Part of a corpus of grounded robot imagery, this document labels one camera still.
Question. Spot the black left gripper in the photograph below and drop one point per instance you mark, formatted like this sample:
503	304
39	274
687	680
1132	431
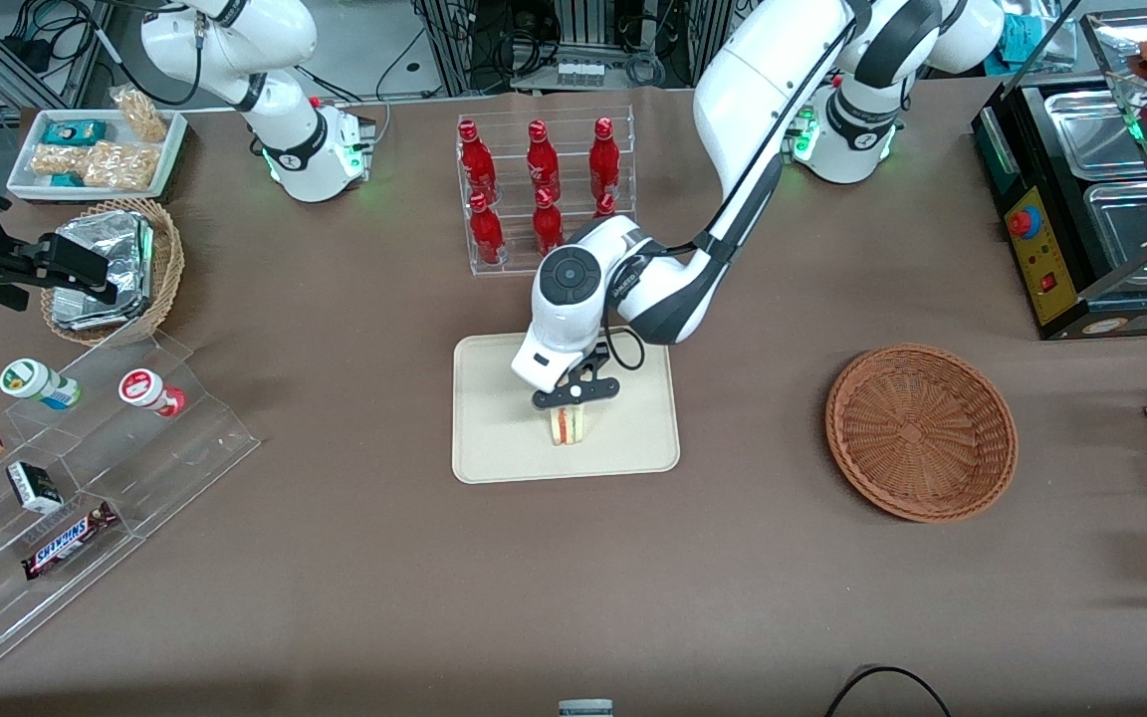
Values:
601	353

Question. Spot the triangle sandwich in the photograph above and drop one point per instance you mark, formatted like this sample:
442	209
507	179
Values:
570	426

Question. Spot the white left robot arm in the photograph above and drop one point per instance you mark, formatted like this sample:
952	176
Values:
733	100

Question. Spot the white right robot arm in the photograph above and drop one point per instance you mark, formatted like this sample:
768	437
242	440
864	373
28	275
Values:
235	40

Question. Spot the small deep wicker basket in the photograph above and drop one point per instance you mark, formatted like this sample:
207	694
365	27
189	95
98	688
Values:
167	269

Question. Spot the beige plastic tray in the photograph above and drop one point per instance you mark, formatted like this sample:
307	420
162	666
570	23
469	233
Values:
494	438

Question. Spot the white snack tray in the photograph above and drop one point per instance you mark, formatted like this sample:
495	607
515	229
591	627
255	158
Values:
21	179

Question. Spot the round brown wicker basket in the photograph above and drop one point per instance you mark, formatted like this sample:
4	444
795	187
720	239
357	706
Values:
922	433

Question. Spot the silver foil packs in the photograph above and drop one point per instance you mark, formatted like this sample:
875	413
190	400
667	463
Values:
111	259

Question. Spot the small teal snack packet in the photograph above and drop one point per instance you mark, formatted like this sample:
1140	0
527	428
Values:
66	180

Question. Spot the clear bag of crackers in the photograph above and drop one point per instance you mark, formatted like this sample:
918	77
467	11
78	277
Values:
140	115
120	164
58	159

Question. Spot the green lid yogurt cup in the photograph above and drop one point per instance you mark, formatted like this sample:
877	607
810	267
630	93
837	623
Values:
31	381

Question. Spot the red lid yogurt cup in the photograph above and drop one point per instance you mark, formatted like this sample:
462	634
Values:
147	388

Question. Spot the clear acrylic bottle rack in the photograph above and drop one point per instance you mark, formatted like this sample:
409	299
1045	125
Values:
514	264

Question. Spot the red cola bottle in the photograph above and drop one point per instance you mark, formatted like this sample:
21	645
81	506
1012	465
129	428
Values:
604	159
477	164
547	227
486	234
605	206
540	159

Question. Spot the clear acrylic stepped stand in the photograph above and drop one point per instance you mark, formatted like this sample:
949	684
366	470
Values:
185	448

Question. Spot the small black white box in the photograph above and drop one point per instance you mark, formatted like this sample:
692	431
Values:
34	486

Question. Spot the Snickers chocolate bar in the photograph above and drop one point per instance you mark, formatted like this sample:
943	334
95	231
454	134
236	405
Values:
71	540

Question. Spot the grey device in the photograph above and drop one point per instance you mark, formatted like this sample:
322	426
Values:
585	708

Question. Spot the white power strip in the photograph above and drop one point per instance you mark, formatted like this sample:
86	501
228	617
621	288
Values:
579	72

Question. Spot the black glass food warmer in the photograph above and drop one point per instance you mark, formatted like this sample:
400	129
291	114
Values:
1041	249

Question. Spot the teal cloth bundle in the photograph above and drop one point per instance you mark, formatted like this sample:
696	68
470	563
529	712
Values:
1027	38

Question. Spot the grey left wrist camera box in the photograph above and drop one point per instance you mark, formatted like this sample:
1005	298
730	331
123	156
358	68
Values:
539	363

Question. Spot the aluminium frame rack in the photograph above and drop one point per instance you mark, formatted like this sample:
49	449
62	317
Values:
474	40

